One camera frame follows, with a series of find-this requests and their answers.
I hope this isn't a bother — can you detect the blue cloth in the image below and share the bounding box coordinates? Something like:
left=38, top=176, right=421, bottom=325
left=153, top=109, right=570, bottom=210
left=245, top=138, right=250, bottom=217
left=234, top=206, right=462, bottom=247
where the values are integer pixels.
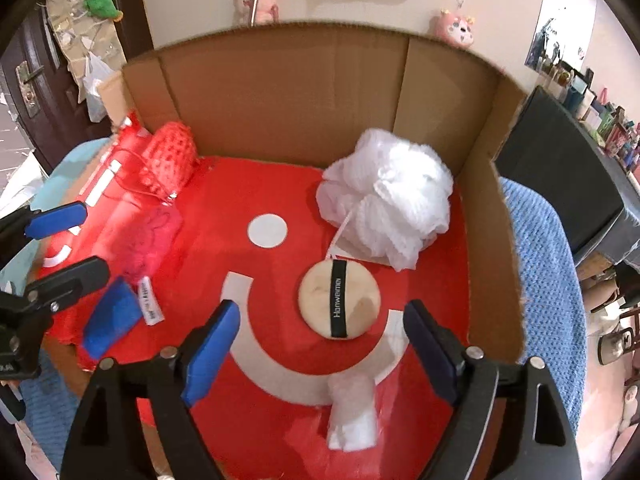
left=82, top=276, right=142, bottom=361

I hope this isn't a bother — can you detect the red crocheted heart toy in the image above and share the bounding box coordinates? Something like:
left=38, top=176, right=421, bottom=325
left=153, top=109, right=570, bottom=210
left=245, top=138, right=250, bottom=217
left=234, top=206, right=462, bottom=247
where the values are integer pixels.
left=117, top=205, right=182, bottom=326

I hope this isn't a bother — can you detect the white towel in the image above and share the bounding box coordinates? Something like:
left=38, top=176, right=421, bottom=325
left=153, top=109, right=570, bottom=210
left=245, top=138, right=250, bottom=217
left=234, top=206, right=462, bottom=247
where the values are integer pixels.
left=326, top=373, right=378, bottom=453

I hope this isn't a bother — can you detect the red mesh bath pouf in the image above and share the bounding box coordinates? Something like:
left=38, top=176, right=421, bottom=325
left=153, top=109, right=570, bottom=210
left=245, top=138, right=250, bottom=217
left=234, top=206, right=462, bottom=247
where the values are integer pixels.
left=140, top=122, right=198, bottom=198

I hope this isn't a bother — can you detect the beige round powder puff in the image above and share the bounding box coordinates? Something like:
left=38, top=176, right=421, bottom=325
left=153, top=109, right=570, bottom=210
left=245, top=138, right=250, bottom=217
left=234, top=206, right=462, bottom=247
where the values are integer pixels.
left=297, top=259, right=381, bottom=339

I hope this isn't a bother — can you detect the white mesh bath pouf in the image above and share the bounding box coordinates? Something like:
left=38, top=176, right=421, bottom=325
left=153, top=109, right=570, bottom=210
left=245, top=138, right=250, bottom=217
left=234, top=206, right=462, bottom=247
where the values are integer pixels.
left=316, top=128, right=454, bottom=272

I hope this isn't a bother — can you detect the dark brown door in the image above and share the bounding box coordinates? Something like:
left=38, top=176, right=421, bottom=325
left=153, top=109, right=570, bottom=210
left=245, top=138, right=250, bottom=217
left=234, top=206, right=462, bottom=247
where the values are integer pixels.
left=1, top=0, right=153, bottom=172

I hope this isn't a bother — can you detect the blue knitted blanket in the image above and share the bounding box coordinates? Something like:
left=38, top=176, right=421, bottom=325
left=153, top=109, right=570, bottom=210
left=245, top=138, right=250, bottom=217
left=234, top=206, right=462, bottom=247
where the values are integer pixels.
left=21, top=178, right=588, bottom=471

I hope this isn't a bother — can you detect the white plastic bag on door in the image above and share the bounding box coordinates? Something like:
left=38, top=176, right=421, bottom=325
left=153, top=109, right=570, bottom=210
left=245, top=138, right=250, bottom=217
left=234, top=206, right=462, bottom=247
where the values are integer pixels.
left=82, top=52, right=115, bottom=124

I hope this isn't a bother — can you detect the beige hanging door organizer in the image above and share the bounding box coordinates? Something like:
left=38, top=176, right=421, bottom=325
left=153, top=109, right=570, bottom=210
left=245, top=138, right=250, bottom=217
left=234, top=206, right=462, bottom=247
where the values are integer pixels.
left=46, top=0, right=126, bottom=104

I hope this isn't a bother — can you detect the green plush toy on door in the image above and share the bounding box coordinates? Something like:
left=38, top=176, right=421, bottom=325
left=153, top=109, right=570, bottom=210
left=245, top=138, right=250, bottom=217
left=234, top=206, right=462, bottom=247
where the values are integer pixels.
left=84, top=0, right=124, bottom=22

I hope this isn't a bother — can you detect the dark cloth covered table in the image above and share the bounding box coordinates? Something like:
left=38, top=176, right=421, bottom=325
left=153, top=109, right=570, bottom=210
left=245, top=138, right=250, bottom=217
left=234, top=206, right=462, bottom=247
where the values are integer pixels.
left=496, top=86, right=639, bottom=269

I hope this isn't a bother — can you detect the red-lined cardboard box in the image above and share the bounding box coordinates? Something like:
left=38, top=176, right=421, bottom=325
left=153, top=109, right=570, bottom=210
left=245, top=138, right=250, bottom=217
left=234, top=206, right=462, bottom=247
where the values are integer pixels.
left=27, top=20, right=528, bottom=480

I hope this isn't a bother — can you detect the pink plush toy on wall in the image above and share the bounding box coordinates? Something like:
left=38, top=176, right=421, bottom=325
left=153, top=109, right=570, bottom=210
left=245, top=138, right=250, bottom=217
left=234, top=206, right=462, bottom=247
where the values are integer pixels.
left=433, top=9, right=474, bottom=49

